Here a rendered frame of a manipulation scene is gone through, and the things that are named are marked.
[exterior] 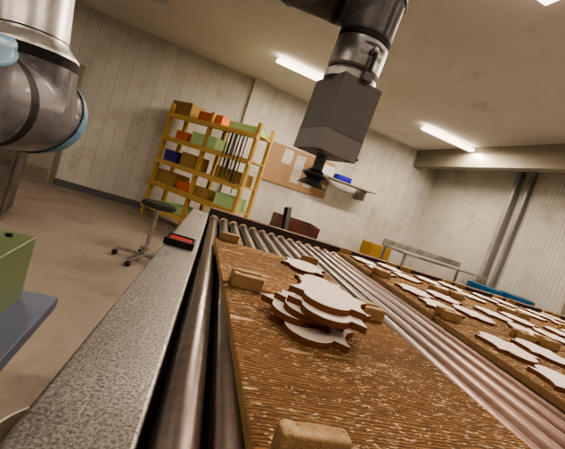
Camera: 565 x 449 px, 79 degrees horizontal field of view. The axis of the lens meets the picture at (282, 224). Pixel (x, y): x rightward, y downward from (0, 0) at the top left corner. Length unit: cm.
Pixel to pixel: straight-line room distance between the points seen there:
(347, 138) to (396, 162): 814
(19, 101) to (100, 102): 685
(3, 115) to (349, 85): 40
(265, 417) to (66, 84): 47
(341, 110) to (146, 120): 678
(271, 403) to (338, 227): 773
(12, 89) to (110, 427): 35
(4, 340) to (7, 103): 26
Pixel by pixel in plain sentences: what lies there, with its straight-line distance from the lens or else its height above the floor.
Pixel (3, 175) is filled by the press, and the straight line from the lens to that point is 428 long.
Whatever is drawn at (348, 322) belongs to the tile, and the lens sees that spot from 52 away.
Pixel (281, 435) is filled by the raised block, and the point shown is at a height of 96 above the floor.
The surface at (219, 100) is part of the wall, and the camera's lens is 727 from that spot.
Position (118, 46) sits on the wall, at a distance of 747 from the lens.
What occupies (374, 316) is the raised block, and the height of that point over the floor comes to 95.
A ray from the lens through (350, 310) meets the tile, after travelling 55.
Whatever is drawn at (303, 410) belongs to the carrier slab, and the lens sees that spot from 37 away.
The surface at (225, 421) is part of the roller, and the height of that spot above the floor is 92.
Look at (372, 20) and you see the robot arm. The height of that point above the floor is 137.
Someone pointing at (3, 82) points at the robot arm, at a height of 114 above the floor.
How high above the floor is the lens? 112
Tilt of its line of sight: 5 degrees down
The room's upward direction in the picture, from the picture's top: 18 degrees clockwise
